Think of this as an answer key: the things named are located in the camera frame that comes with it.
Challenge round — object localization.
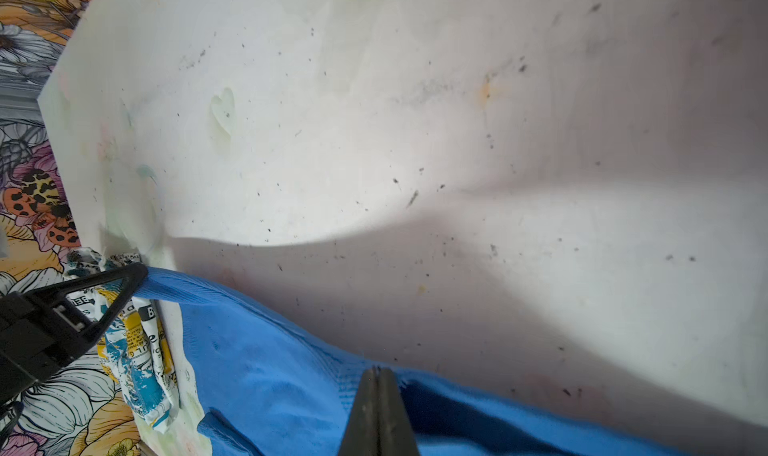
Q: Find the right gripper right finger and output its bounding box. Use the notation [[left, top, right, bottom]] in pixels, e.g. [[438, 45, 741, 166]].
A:
[[376, 367, 420, 456]]

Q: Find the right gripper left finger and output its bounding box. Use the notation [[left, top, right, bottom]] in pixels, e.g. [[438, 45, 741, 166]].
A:
[[338, 367, 378, 456]]

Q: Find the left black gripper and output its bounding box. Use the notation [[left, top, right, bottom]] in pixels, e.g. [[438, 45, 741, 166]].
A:
[[1, 263, 149, 404]]

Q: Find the white teal yellow printed garment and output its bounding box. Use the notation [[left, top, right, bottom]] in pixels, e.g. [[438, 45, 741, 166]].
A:
[[62, 248, 179, 434]]

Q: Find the blue cloth garment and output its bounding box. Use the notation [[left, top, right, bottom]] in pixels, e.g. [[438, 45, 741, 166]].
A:
[[140, 268, 666, 455]]

